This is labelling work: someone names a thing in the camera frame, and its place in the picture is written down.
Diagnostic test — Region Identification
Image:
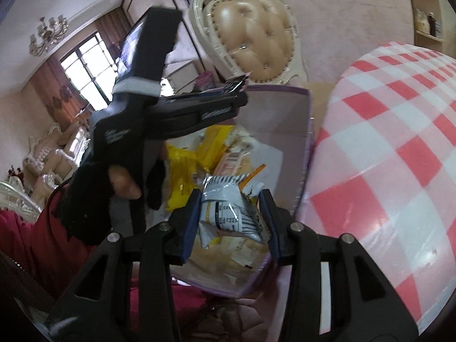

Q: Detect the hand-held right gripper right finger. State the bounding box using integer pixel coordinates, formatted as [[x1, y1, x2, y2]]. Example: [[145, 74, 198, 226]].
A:
[[258, 189, 419, 342]]

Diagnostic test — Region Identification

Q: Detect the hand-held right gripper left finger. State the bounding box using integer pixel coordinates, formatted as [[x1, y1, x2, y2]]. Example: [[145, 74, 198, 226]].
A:
[[44, 190, 202, 342]]

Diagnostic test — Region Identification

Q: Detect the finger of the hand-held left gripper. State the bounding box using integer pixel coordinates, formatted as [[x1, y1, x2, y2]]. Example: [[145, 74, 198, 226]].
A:
[[170, 91, 248, 107], [160, 99, 249, 139]]

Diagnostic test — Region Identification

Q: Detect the small dark foil candy packet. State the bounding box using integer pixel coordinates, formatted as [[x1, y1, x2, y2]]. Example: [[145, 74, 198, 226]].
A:
[[221, 73, 250, 95]]

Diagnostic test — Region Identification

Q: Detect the silver striped snack packet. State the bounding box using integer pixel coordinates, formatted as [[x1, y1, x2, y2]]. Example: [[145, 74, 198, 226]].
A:
[[199, 173, 266, 248]]

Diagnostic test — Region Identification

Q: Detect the yellow long bread packet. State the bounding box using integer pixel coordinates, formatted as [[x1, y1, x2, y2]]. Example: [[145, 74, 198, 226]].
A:
[[166, 144, 211, 211]]

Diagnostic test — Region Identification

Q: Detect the purple and white cardboard box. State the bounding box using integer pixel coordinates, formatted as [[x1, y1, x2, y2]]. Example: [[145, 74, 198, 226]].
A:
[[157, 85, 316, 298]]

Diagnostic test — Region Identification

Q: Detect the person's left forearm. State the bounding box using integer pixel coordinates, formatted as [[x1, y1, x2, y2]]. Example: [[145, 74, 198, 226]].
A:
[[0, 189, 118, 303]]

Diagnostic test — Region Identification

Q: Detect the person's left hand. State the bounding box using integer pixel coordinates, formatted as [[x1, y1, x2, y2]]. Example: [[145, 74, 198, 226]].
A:
[[57, 158, 166, 246]]

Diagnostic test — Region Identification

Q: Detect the pale yellow snack packet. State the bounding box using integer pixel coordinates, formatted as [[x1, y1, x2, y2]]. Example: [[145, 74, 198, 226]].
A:
[[194, 125, 243, 172]]

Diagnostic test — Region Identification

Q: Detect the pink label snack packet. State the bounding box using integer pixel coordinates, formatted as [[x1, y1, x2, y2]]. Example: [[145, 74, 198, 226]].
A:
[[214, 142, 258, 176]]

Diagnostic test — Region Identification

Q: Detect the orange and white snack packet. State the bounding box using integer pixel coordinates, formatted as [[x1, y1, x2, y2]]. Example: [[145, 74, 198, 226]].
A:
[[242, 164, 268, 194]]

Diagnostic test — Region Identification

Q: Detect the clear sliced bread packet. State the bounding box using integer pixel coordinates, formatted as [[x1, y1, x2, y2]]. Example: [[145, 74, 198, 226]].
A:
[[189, 235, 271, 293]]

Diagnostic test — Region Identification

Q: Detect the window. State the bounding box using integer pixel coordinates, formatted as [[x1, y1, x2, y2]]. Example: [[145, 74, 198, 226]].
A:
[[59, 32, 123, 111]]

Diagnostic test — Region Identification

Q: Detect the cream tufted ornate chair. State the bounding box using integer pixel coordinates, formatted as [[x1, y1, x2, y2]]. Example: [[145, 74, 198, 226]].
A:
[[189, 0, 309, 86]]

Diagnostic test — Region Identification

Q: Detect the brown curtain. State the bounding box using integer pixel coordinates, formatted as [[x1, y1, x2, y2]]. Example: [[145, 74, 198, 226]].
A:
[[21, 7, 132, 143]]

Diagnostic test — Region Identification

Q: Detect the cream ornate sofa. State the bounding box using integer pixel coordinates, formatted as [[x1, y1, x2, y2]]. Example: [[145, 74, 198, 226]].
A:
[[21, 121, 91, 200]]

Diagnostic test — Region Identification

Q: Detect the television screen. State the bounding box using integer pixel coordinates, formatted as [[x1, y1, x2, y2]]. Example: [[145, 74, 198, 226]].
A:
[[116, 7, 157, 79]]

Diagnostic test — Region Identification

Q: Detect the red garment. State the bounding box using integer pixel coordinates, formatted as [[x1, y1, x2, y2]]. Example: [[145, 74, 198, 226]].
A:
[[130, 278, 214, 342]]

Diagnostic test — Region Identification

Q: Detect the brass chandelier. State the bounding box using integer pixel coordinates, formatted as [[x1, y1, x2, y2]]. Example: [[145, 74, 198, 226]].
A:
[[28, 16, 69, 57]]

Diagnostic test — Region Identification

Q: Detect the pink checked tablecloth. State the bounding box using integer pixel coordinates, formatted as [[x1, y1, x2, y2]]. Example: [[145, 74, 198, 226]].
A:
[[296, 41, 456, 335]]

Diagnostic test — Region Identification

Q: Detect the wooden corner shelf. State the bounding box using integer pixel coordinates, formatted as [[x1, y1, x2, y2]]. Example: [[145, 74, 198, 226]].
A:
[[406, 0, 446, 54]]

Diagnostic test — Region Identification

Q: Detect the beige bag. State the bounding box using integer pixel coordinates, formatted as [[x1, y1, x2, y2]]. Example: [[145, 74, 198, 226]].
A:
[[413, 9, 430, 34]]

